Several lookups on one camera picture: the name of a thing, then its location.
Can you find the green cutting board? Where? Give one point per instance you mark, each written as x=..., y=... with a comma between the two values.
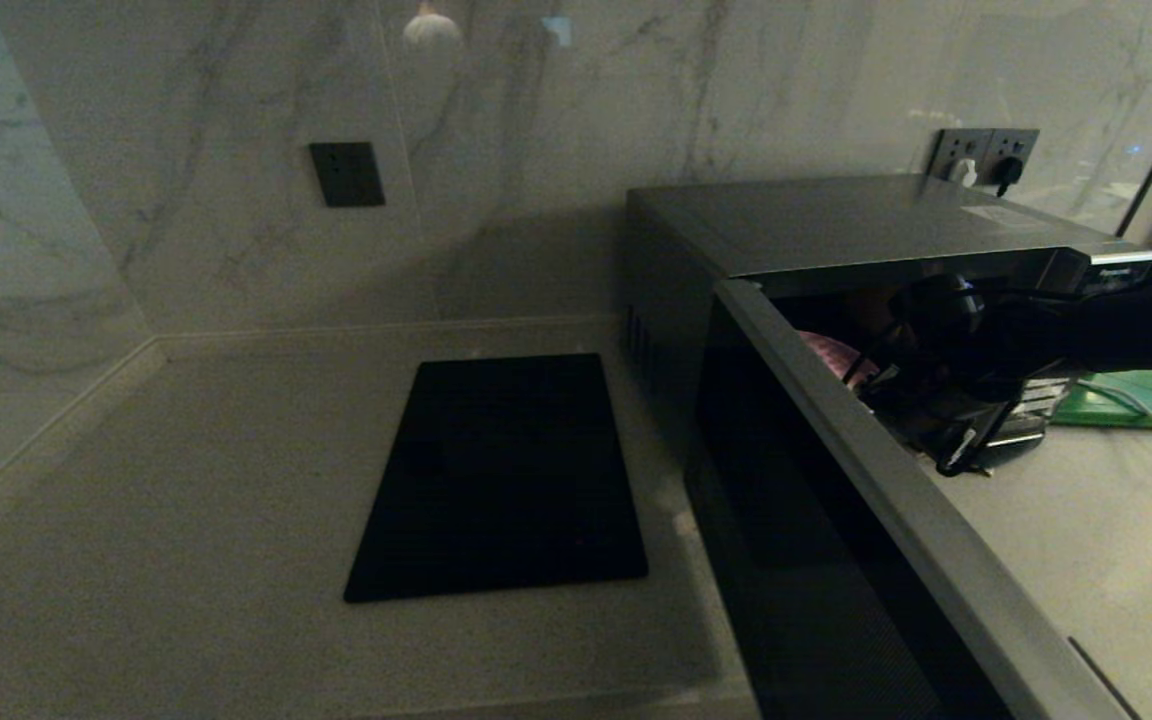
x=1136, y=395

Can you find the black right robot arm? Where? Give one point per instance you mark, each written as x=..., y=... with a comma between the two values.
x=1086, y=330

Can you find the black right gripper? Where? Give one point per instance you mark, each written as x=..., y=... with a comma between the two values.
x=936, y=335

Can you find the black induction cooktop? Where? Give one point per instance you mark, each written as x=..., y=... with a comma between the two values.
x=501, y=480

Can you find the purple plate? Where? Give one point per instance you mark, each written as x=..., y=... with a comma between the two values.
x=831, y=355

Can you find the white power plug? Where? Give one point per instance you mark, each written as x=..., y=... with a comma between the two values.
x=962, y=172

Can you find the black power plug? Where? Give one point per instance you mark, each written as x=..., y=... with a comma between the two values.
x=1008, y=170

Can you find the dark single wall socket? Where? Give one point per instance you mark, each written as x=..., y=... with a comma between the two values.
x=347, y=174

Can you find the dark glass microwave door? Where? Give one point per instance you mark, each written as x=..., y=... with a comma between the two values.
x=836, y=560

